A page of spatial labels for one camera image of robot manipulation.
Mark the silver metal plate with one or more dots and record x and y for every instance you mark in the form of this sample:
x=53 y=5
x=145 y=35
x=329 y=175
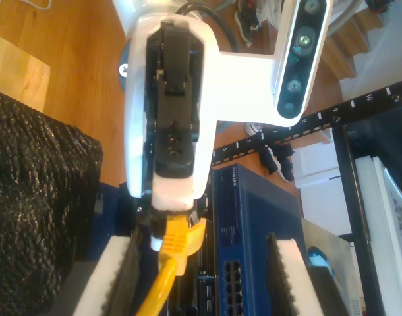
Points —
x=323 y=237

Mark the white cardboard box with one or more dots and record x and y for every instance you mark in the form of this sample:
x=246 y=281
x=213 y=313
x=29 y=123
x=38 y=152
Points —
x=316 y=204

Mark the dark sneaker white sole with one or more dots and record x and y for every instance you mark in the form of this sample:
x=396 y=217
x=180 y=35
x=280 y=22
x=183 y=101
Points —
x=268 y=158
x=286 y=161

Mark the white foam panel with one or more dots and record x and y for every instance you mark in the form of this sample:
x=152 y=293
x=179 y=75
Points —
x=369 y=204

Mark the black bubble wrap mat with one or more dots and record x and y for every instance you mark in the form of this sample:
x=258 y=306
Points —
x=29 y=197

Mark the dark multicolour sneaker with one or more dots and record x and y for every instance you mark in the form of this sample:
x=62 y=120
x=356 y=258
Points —
x=245 y=23

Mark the wooden staircase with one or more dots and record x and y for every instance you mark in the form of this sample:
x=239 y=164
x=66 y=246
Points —
x=362 y=39

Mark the blue network switch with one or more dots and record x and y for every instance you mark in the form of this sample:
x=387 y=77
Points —
x=253 y=214

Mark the black rack frame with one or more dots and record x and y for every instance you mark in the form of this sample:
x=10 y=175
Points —
x=338 y=164

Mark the silver camera bar white bracket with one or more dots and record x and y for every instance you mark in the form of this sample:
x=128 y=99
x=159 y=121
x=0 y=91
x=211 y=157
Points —
x=303 y=66

